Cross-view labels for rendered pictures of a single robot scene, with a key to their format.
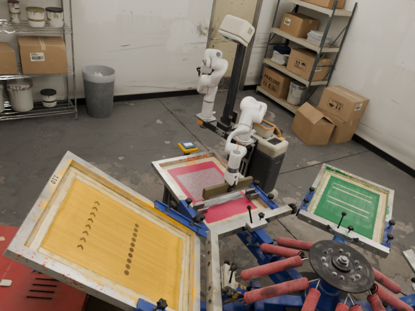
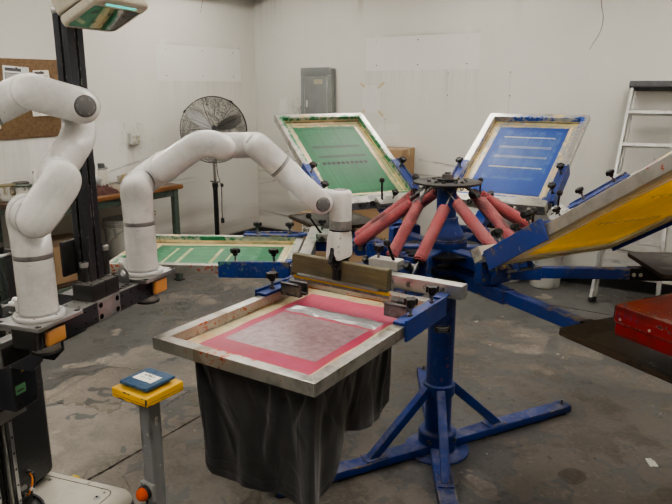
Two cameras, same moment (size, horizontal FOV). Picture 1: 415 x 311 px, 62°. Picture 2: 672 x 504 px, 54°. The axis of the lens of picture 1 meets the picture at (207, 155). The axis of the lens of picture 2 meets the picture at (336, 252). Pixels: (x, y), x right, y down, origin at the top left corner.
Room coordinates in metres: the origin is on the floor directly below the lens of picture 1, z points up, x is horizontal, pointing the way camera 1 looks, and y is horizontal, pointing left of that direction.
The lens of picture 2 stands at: (2.59, 1.84, 1.70)
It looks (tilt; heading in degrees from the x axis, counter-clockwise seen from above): 14 degrees down; 250
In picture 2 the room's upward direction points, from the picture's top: straight up
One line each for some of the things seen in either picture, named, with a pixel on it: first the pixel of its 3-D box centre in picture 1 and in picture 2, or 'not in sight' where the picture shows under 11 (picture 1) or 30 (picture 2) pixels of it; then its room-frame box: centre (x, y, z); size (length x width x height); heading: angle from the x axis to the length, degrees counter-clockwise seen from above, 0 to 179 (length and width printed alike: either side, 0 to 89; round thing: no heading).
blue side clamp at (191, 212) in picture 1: (193, 217); (421, 316); (1.62, 0.02, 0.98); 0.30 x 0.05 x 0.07; 37
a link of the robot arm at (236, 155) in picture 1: (237, 155); (328, 204); (1.87, -0.19, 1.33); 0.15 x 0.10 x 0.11; 172
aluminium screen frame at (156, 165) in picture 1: (210, 186); (309, 323); (1.98, -0.06, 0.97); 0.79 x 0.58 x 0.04; 37
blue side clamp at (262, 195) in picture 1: (260, 197); (285, 289); (1.95, -0.43, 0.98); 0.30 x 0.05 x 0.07; 37
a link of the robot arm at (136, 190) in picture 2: not in sight; (137, 198); (2.47, -0.27, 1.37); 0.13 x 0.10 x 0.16; 82
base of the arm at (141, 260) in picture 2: (246, 129); (137, 247); (2.48, -0.27, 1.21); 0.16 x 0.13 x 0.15; 140
